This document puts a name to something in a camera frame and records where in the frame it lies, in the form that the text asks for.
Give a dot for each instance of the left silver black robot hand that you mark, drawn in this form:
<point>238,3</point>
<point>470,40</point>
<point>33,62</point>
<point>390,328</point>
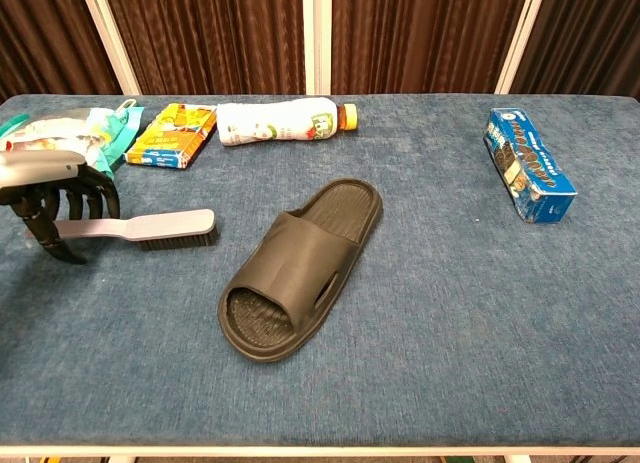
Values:
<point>40,165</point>

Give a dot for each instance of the grey scrub brush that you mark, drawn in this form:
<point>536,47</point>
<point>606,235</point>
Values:
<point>165,223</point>

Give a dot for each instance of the black slipper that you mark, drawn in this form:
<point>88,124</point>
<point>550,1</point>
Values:
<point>295,253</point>

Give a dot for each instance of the teal white snack bag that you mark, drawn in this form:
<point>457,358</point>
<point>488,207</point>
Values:
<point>60,133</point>

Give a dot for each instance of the brown pleated partition panel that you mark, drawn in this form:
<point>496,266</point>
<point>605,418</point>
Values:
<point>210,33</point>
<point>425,33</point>
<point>40,33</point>
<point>590,33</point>

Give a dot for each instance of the orange yellow carton box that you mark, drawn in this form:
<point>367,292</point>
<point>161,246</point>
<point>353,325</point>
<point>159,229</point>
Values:
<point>170,135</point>

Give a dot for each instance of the white bottle yellow cap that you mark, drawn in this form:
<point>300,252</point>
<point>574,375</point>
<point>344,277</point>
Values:
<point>270,120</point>

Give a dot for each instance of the blue fabric covered table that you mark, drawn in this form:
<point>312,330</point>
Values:
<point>450,333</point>

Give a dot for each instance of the blue cookie box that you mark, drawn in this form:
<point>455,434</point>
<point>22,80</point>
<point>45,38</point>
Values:
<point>525,163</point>

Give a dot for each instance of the white partition frame post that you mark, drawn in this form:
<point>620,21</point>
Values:
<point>317,33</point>
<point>522,33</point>
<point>107,33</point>

